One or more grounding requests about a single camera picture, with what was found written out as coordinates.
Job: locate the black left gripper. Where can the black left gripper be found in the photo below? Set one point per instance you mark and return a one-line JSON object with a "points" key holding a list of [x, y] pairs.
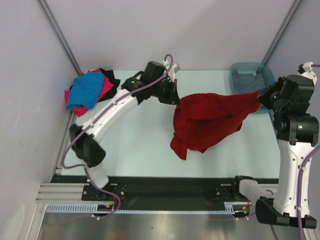
{"points": [[173, 97]]}

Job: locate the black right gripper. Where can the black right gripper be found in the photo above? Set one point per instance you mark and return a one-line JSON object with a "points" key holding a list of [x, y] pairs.
{"points": [[264, 93]]}

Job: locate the red t shirt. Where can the red t shirt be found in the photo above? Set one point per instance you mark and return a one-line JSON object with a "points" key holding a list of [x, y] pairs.
{"points": [[202, 120]]}

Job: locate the blue t shirt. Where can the blue t shirt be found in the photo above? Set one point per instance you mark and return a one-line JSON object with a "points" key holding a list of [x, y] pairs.
{"points": [[85, 90]]}

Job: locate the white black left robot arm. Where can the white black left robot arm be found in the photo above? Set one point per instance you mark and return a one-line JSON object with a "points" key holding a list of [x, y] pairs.
{"points": [[157, 80]]}

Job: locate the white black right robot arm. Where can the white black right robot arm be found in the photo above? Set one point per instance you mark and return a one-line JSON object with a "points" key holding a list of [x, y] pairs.
{"points": [[297, 134]]}

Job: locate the grey t shirt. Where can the grey t shirt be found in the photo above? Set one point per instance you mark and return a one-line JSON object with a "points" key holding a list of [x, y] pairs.
{"points": [[247, 82]]}

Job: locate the teal plastic basket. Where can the teal plastic basket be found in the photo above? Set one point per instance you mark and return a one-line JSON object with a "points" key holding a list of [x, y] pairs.
{"points": [[265, 72]]}

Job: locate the black folded t shirt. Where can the black folded t shirt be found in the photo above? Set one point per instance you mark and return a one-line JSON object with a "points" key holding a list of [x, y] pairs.
{"points": [[113, 80]]}

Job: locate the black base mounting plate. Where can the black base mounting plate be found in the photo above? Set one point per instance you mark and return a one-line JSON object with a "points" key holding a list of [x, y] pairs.
{"points": [[148, 203]]}

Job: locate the right aluminium corner post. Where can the right aluminium corner post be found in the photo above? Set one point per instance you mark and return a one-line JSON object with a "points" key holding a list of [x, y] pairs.
{"points": [[282, 30]]}

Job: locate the aluminium corner post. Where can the aluminium corner post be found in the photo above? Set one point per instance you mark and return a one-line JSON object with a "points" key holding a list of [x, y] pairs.
{"points": [[53, 23], [282, 30]]}

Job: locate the grey slotted cable duct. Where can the grey slotted cable duct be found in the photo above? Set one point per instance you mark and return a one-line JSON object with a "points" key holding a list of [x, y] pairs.
{"points": [[228, 208]]}

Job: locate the left aluminium corner post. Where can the left aluminium corner post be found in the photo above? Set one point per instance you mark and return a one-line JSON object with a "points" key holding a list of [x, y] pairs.
{"points": [[53, 23]]}

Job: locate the aluminium front frame rail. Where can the aluminium front frame rail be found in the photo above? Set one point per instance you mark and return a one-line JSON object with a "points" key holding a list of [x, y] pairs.
{"points": [[60, 192]]}

